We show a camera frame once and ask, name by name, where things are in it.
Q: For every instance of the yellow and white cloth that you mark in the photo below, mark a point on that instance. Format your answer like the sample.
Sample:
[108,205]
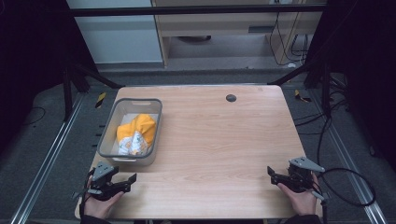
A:
[140,127]

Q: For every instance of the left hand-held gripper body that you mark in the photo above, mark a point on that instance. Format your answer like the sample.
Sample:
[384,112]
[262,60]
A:
[101,171]

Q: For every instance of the dark curtain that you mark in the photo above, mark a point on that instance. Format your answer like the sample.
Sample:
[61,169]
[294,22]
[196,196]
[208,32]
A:
[28,62]
[367,77]

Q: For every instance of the person's left hand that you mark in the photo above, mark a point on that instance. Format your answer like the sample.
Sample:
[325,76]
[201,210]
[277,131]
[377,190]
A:
[100,206]

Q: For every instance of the light wooden desk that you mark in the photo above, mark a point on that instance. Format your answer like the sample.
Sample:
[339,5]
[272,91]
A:
[218,26]

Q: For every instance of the yellow and black tape strip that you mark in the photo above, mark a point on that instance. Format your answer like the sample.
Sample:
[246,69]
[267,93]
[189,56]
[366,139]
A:
[100,100]
[301,97]

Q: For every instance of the grey plastic basket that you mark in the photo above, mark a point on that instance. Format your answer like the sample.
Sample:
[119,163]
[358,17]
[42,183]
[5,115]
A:
[112,137]

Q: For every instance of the person's right hand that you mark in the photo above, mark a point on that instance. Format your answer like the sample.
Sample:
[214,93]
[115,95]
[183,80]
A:
[299,202]

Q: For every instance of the white cabinet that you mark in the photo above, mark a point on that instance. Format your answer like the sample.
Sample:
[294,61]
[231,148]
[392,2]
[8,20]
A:
[118,40]

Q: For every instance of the aluminium floor rail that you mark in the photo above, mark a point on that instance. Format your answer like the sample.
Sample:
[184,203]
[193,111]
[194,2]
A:
[348,165]
[46,161]

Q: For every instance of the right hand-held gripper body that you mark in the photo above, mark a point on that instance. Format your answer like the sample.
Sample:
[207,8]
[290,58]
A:
[299,174]

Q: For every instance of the black horizontal bar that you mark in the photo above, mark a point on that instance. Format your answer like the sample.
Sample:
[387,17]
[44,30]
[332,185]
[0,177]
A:
[193,10]

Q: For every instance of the black metal stand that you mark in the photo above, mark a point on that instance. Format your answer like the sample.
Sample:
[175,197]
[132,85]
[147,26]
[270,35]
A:
[67,93]
[326,90]

